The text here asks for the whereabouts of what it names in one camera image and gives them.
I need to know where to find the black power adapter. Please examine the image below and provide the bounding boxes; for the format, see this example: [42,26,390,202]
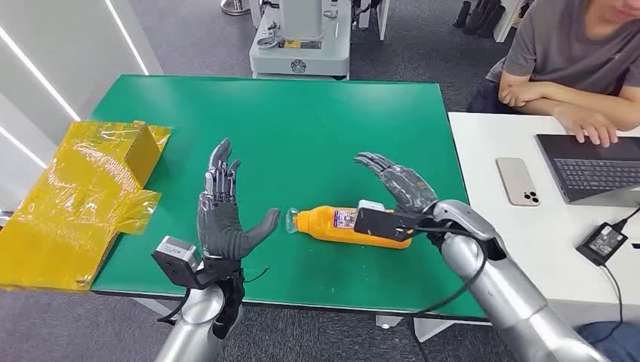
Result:
[575,222,629,268]

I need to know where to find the white machine base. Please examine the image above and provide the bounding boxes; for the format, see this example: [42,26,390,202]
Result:
[248,0,352,81]

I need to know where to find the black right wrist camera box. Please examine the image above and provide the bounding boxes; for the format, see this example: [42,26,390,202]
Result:
[353,199,419,244]

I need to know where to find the orange detergent bottle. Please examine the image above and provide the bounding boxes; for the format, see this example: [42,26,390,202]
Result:
[285,204,414,250]

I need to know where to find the beige smartphone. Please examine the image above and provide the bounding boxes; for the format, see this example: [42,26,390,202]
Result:
[495,157,542,208]

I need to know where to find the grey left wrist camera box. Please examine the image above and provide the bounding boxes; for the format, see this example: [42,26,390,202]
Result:
[151,236,202,291]

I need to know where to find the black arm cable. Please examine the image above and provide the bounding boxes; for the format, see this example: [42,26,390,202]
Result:
[411,225,490,319]
[156,287,193,327]

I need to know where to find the person's left hand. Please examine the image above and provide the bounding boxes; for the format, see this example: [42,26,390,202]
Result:
[498,81,535,108]

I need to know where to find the dark grey laptop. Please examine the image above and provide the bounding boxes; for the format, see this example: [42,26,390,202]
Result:
[534,133,640,209]

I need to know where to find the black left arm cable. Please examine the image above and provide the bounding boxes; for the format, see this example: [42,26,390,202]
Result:
[156,287,193,327]

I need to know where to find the white wall light strip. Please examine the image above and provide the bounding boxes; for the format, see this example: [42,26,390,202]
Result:
[103,0,150,76]
[0,125,49,170]
[0,26,82,122]

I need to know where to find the white table frame bracket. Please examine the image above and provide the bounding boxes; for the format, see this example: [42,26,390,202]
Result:
[413,318,492,344]

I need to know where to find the white cabinet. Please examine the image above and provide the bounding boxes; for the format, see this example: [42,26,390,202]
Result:
[492,0,534,44]

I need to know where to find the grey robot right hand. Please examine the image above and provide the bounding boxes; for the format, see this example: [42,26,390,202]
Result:
[353,152,441,215]

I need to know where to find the black stand legs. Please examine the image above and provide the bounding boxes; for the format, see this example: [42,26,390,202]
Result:
[452,0,507,39]

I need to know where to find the yellow film-wrapped cardboard box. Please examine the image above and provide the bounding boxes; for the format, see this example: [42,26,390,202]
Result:
[0,119,173,293]

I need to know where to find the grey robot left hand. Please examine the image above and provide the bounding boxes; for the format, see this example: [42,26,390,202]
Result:
[196,138,282,261]

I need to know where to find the black adapter input cable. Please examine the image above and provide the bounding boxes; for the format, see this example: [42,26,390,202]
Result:
[616,206,640,232]

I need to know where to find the person's right hand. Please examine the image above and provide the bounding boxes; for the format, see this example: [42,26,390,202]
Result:
[553,106,620,149]

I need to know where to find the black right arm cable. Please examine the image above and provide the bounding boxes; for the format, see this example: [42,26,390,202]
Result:
[411,225,490,319]

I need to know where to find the white table leg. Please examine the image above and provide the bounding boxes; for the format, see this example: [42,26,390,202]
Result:
[357,0,392,41]

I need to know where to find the chrome stand base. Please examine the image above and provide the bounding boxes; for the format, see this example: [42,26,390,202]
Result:
[220,0,252,17]

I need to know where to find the person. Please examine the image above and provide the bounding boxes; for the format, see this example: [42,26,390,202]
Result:
[467,0,640,149]

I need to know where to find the black adapter output cable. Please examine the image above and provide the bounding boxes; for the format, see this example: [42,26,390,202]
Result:
[589,263,625,347]

